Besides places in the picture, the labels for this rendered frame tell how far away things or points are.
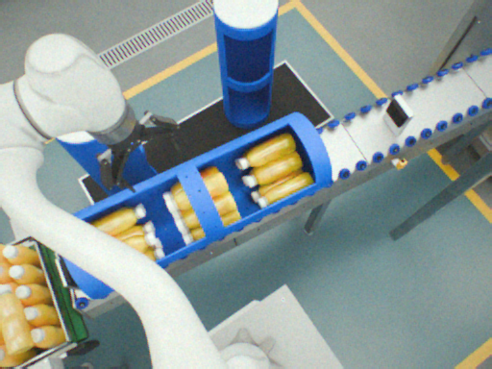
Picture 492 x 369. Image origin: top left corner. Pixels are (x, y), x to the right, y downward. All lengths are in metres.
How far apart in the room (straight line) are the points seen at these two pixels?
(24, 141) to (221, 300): 1.91
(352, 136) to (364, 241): 0.99
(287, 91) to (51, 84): 2.23
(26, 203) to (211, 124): 2.06
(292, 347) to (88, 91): 1.00
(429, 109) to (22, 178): 1.60
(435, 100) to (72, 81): 1.58
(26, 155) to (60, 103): 0.10
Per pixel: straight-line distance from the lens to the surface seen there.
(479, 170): 1.77
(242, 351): 1.15
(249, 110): 2.68
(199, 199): 1.32
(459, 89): 2.04
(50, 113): 0.69
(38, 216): 0.67
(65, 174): 2.91
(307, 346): 1.40
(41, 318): 1.56
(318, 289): 2.52
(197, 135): 2.63
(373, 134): 1.81
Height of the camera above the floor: 2.47
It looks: 69 degrees down
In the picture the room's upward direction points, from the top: 2 degrees counter-clockwise
